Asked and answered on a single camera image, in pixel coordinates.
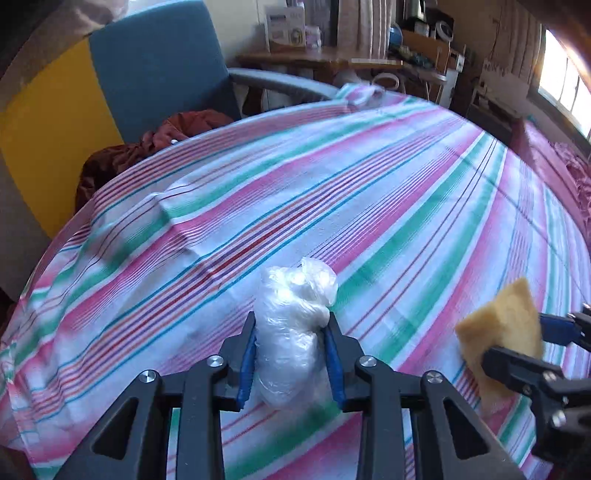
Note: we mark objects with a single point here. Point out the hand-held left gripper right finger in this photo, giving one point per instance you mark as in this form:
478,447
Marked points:
334,364

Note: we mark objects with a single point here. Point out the pink jar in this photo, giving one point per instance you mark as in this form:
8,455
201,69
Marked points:
314,37

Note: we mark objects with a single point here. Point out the pink bedspread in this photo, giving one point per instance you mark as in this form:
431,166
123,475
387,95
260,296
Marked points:
558,161

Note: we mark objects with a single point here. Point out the grey yellow blue armchair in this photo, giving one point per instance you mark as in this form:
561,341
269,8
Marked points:
157,69

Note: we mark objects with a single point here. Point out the white plastic wad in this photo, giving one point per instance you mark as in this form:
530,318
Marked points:
293,332

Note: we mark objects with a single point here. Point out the white appliance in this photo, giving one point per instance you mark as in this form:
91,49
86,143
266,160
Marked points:
451,74

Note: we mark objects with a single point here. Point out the cardboard box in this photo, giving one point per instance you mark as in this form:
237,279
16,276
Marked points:
425,48

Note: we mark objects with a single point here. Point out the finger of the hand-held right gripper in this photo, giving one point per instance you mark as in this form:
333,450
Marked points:
508,364
556,326

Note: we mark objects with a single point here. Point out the window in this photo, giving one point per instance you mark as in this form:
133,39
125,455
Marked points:
565,78

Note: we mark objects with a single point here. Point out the yellow sponge block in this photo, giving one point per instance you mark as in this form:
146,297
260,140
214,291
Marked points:
501,323

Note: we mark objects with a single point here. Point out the pink patterned curtain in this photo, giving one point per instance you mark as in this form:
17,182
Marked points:
364,23

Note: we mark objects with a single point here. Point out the wooden side table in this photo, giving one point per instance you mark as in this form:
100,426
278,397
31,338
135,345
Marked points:
295,60

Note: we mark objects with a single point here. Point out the white carton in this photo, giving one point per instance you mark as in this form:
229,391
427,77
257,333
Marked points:
284,27

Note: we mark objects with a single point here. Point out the striped tablecloth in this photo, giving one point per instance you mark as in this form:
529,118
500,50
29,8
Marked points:
369,207

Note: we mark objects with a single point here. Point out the maroon cloth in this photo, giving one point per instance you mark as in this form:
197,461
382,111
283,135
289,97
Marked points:
134,147

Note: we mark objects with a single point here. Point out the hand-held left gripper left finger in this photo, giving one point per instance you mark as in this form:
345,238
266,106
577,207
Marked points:
247,364

